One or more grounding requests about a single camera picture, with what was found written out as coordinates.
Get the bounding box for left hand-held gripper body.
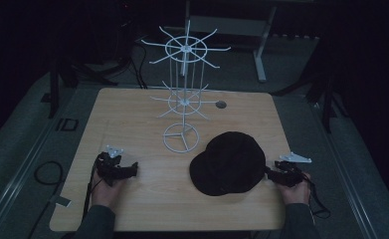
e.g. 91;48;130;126
95;144;130;187

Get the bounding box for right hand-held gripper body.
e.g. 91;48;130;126
275;151;313;188

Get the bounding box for black baseball cap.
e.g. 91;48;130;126
189;130;269;197

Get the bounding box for white wire display rack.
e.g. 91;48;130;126
140;19;232;154

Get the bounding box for person's right hand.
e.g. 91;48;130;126
277;172;312;206

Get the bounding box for person's left hand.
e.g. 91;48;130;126
91;172;125;213

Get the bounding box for black tripod stand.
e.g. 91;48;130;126
271;63;350;134
48;58;119;120

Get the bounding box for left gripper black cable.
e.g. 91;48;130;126
82;164;97;221

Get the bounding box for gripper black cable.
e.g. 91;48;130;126
304;177;332;220
82;164;97;221

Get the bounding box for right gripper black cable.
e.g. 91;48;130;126
304;177;332;220

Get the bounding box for black rectangular floor bracket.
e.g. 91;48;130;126
55;118;80;132

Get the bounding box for black looped floor cable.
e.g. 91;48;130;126
34;160;65;186

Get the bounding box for black hanging cables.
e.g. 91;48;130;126
116;19;149;91

